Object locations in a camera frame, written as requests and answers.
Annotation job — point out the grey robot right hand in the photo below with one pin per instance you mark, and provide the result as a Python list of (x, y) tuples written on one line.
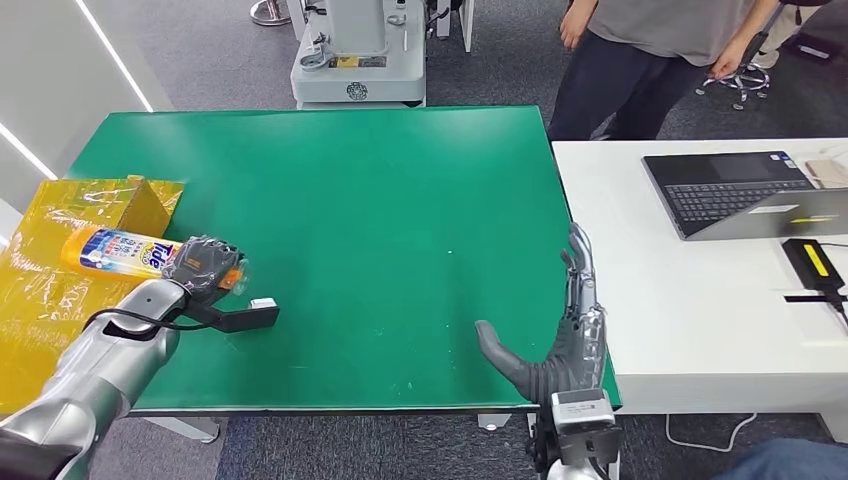
[(576, 358)]

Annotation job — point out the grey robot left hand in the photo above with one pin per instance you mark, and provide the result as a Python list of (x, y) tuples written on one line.
[(202, 268)]

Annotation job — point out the person's hand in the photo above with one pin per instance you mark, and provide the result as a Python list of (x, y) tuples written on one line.
[(575, 23), (731, 60)]

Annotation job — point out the orange detergent bottle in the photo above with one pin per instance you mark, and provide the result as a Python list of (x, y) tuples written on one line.
[(112, 255)]

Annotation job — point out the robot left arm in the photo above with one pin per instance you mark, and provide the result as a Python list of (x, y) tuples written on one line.
[(99, 371)]

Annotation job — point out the chrome stool base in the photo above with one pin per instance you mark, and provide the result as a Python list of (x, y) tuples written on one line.
[(745, 78)]

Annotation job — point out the seated person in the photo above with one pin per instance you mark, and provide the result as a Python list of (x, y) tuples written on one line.
[(782, 33)]

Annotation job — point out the standing person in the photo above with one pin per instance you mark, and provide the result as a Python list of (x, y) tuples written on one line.
[(636, 79)]

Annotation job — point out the white table foot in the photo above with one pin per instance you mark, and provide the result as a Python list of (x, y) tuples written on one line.
[(493, 421)]

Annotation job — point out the white table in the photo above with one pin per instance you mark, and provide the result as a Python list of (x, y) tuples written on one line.
[(696, 298)]

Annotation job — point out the dark grey laptop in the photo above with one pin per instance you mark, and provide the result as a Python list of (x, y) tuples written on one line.
[(729, 195)]

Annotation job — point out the beige flat item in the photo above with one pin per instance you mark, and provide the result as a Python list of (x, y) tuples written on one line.
[(828, 173)]

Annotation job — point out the white table leg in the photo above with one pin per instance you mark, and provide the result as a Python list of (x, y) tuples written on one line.
[(185, 429)]

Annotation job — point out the yellow taped cardboard box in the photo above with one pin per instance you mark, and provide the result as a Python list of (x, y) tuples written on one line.
[(40, 318)]

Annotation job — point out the green table mat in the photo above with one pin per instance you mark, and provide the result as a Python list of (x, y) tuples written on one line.
[(364, 199)]

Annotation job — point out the white machine base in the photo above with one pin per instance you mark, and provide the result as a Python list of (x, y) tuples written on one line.
[(371, 79)]

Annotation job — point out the black adapter with yellow label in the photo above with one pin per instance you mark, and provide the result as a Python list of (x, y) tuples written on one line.
[(811, 264)]

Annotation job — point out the blue fabric object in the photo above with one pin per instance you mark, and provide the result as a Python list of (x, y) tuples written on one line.
[(788, 464)]

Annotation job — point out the chrome stanchion base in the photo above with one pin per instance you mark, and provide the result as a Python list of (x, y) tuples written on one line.
[(269, 14)]

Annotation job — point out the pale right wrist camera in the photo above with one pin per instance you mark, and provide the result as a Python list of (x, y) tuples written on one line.
[(583, 411)]

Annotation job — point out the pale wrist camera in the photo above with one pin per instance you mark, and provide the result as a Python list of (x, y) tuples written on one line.
[(263, 304), (583, 411)]

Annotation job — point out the black left camera bracket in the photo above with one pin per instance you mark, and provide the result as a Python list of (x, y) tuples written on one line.
[(245, 321)]

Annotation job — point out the black camera bracket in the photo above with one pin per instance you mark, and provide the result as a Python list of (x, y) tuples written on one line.
[(596, 447), (245, 321)]

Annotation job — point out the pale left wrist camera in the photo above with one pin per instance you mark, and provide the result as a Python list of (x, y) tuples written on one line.
[(263, 304)]

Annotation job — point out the black right camera bracket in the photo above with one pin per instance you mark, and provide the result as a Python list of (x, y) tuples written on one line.
[(596, 447)]

